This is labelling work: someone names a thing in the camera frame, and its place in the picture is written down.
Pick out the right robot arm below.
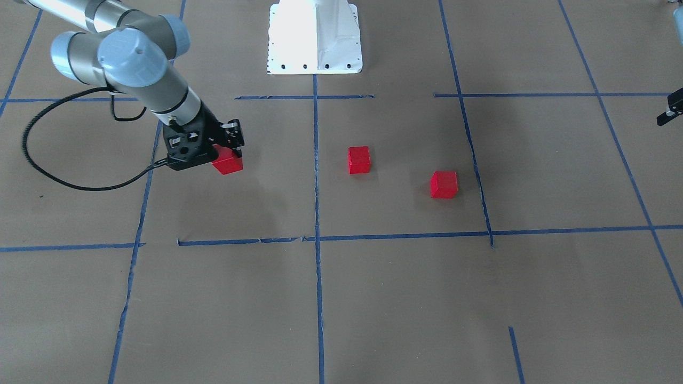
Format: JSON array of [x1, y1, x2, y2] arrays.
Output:
[[29, 1, 244, 174]]

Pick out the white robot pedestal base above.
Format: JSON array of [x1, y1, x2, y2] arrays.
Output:
[[266, 1, 363, 75]]

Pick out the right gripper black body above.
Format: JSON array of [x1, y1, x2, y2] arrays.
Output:
[[163, 104, 225, 171]]

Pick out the red block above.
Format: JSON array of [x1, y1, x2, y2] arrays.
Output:
[[348, 146, 372, 174], [430, 171, 459, 199], [211, 145, 244, 175]]

